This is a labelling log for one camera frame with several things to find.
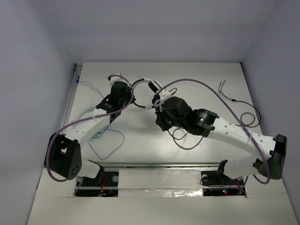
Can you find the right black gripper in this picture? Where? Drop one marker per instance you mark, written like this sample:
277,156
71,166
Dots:
160,120

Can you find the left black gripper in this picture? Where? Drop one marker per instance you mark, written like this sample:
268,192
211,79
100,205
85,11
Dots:
128,93

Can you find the black white headphones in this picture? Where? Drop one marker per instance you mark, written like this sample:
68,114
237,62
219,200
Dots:
153,86

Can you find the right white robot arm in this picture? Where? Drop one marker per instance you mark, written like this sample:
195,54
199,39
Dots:
267,153

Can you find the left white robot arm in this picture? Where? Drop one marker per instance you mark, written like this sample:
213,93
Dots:
63,159

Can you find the teal cat-ear headphones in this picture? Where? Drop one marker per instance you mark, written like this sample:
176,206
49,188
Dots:
98,132

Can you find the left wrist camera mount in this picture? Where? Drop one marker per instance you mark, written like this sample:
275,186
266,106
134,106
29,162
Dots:
117,77

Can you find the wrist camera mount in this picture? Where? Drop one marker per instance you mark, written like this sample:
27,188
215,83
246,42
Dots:
117,77
159,98

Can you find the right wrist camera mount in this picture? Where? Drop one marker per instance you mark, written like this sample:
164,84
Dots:
159,98

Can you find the aluminium rail frame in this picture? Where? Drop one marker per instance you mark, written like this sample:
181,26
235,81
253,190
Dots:
134,139

